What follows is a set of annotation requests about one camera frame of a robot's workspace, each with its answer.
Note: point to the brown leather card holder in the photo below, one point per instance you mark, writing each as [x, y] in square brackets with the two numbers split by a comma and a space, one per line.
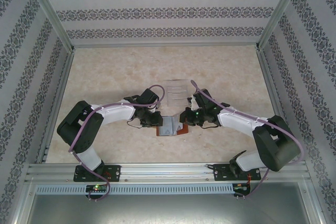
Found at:
[168, 130]

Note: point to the clear acrylic card stand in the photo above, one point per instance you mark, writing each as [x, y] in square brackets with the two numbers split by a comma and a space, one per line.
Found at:
[178, 93]

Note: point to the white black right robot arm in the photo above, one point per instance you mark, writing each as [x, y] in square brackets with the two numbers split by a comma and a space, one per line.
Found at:
[236, 121]

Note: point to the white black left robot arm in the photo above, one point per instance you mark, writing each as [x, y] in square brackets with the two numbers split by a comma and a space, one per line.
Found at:
[115, 113]

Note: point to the small LED controller board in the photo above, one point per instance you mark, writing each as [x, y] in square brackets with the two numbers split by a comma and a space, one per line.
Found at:
[97, 188]
[240, 187]

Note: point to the grey metal sheet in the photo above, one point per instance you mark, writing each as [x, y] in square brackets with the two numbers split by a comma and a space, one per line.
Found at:
[168, 211]

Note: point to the aluminium mounting rail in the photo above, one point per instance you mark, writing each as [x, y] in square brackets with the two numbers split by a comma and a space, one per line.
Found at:
[168, 172]

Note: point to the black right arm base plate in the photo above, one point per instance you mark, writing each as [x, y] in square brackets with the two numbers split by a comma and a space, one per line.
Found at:
[221, 172]

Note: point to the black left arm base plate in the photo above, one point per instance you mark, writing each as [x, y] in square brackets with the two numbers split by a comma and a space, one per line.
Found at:
[115, 172]

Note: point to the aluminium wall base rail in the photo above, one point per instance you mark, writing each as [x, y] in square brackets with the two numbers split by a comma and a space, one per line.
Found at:
[165, 46]

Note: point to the aluminium table edge rail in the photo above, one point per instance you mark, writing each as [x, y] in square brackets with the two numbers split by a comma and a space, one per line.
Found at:
[268, 77]
[57, 103]

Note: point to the aluminium frame post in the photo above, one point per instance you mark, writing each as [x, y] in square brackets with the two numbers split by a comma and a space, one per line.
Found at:
[282, 6]
[47, 6]

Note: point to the aluminium frame bar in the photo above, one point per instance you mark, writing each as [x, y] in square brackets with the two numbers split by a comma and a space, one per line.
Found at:
[25, 203]
[316, 203]

